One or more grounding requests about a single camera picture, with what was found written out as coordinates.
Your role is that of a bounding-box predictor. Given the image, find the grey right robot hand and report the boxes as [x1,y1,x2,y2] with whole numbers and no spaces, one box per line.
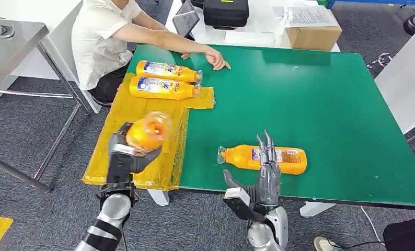
[223,130,283,209]

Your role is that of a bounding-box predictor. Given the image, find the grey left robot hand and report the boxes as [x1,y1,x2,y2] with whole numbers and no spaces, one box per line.
[107,122,163,185]

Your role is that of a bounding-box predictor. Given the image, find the orange drink bottle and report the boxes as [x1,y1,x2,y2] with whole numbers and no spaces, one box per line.
[216,144,308,176]
[129,75,202,101]
[125,111,174,153]
[135,60,204,84]

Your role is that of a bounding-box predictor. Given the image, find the yellow plastic sheet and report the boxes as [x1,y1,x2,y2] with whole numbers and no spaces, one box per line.
[82,73,216,191]

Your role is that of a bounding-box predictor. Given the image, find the black stool seat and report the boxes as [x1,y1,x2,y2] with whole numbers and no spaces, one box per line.
[89,93,113,109]

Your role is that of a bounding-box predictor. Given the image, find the green table mat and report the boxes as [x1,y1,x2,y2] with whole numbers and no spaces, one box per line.
[126,44,415,209]

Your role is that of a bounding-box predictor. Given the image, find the shoe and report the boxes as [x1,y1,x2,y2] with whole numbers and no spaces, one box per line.
[313,236,344,251]

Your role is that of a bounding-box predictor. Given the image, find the person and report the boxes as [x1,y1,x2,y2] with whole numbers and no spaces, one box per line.
[71,0,232,105]

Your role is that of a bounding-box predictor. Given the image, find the person's right hand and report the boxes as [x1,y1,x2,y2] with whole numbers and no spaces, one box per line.
[204,48,232,71]

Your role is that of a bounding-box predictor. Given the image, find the cardboard box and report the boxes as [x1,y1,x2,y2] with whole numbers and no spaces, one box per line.
[285,25,343,52]

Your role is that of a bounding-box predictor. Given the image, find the black bag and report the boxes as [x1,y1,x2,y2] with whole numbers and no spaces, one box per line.
[383,216,415,251]

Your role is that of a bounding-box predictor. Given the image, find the steel table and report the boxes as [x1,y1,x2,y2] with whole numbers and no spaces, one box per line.
[0,17,91,193]

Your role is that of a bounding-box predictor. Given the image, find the tablet with grey cover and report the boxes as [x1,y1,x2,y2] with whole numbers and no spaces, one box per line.
[172,0,201,38]

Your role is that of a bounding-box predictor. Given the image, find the printed paper sheet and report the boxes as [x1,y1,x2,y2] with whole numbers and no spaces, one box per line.
[283,6,339,29]

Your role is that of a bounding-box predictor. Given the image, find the white side table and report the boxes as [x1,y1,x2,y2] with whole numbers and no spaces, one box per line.
[374,20,415,135]

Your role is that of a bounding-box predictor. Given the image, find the black carry case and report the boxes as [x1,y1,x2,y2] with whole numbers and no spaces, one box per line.
[203,0,250,30]

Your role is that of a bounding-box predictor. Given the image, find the blue metal rack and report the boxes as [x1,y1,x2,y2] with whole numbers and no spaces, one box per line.
[326,0,415,10]

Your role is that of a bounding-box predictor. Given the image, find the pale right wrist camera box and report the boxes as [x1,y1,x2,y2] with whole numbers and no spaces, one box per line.
[223,187,262,223]

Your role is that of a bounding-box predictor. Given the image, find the white cable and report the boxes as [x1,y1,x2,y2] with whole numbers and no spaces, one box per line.
[360,206,385,244]

